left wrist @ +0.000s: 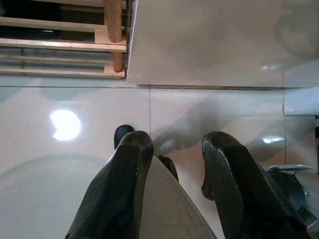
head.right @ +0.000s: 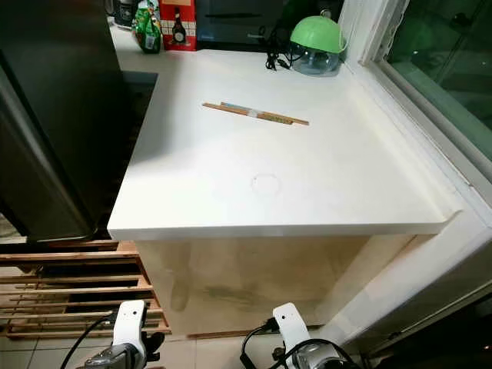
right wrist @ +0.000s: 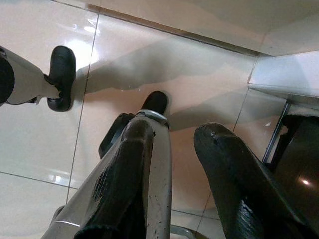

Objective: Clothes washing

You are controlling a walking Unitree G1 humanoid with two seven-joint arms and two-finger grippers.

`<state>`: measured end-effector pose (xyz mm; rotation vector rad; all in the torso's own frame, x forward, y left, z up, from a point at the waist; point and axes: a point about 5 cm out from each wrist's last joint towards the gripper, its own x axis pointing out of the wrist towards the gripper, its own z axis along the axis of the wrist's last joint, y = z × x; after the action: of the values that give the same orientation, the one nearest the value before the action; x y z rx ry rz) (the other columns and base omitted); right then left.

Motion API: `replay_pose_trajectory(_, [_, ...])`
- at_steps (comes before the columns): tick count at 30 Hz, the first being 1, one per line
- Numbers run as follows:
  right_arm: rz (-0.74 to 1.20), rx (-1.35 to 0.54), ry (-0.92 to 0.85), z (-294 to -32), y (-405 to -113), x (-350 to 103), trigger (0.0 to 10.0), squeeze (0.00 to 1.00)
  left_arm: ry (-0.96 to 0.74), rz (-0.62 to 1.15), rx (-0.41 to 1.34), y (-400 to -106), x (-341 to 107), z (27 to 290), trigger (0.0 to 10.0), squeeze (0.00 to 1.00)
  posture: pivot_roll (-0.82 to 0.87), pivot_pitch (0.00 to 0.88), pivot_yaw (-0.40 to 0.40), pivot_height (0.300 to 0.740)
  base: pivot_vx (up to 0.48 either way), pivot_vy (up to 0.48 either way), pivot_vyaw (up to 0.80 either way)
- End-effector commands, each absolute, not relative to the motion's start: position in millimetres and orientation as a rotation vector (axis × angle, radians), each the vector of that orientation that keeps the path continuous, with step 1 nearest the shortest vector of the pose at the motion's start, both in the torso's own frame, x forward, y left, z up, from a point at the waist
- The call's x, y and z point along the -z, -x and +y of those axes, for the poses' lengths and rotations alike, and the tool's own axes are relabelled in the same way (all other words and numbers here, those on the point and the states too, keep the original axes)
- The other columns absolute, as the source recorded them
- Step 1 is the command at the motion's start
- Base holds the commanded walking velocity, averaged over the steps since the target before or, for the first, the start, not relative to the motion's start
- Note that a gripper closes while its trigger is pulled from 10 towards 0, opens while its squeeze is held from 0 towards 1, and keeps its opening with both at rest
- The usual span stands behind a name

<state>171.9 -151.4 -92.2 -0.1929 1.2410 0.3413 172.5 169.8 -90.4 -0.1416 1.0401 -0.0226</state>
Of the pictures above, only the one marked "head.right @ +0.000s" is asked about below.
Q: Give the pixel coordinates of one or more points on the dark jar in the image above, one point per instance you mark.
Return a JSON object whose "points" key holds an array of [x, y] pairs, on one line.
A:
{"points": [[121, 11]]}

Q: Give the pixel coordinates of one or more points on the wooden chopstick with blue band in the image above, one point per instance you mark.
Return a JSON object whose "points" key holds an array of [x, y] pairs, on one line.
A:
{"points": [[280, 116]]}

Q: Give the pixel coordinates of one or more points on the white kitchen counter cabinet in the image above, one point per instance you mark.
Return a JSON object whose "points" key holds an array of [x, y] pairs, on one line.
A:
{"points": [[277, 280]]}

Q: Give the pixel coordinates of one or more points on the dark steel fridge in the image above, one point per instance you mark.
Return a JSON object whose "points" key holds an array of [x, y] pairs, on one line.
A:
{"points": [[61, 108]]}

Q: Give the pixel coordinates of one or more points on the green snack packet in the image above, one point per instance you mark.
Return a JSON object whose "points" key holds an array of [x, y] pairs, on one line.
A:
{"points": [[146, 29]]}

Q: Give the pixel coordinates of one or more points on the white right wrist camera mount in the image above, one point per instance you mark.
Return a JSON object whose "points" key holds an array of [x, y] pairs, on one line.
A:
{"points": [[292, 327]]}

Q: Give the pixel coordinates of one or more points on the wooden slatted rack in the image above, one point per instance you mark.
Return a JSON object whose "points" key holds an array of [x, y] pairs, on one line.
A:
{"points": [[77, 288]]}

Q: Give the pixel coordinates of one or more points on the red box with bottle print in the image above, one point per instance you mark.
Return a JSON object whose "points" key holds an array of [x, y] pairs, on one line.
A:
{"points": [[178, 25]]}

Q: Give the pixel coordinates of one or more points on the white framed window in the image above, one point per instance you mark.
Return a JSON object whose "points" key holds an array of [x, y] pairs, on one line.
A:
{"points": [[438, 54]]}

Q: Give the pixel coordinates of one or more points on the black microwave oven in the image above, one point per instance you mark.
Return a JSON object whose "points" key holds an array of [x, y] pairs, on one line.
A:
{"points": [[234, 21]]}

